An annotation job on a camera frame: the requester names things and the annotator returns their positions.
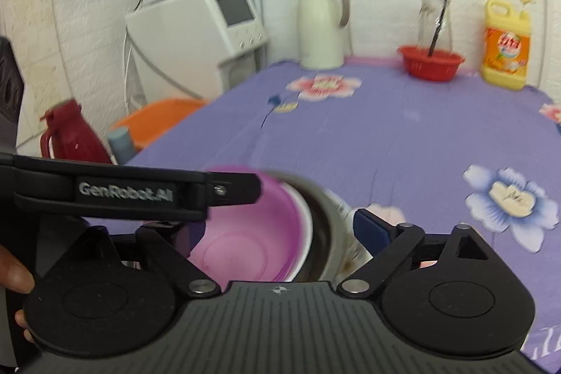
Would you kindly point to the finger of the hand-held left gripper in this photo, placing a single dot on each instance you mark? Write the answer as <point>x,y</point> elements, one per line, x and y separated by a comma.
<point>131,192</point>

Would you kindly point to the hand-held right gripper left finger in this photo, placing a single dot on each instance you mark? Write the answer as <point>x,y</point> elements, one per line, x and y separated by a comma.
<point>193,239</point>

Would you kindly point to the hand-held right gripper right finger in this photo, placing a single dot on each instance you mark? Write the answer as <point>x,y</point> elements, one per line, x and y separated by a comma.
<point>370,230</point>

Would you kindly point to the stainless steel bowl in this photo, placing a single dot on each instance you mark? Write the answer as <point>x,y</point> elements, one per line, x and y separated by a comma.
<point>326,234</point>

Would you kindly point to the purple plastic bowl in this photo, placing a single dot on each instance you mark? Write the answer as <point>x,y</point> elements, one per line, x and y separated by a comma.
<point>245,238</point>

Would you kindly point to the white ceramic bowl red pattern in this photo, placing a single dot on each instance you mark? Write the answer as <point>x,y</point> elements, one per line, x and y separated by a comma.
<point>306,234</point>

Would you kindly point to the person's left hand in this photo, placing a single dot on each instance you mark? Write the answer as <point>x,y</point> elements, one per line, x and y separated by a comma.
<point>19,275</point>

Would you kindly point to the orange plastic basin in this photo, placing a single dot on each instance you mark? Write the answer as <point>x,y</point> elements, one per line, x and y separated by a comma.
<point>162,120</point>

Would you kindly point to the red thermos jug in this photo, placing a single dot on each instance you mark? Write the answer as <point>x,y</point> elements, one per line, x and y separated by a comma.
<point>72,137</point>

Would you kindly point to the purple floral tablecloth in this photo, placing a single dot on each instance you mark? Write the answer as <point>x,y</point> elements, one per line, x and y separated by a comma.
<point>394,137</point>

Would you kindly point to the white water dispenser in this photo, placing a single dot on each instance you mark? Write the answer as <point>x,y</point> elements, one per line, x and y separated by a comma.
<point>184,45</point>

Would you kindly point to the red plastic basket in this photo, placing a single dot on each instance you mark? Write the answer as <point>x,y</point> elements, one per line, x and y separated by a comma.
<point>431,65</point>

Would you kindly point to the cream thermos jug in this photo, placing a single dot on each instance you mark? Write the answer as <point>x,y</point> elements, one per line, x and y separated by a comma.
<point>320,28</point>

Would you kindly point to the black stick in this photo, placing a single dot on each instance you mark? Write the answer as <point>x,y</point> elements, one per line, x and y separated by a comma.
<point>439,25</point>

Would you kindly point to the yellow detergent bottle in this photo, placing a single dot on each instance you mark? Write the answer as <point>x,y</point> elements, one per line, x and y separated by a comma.
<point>504,49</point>

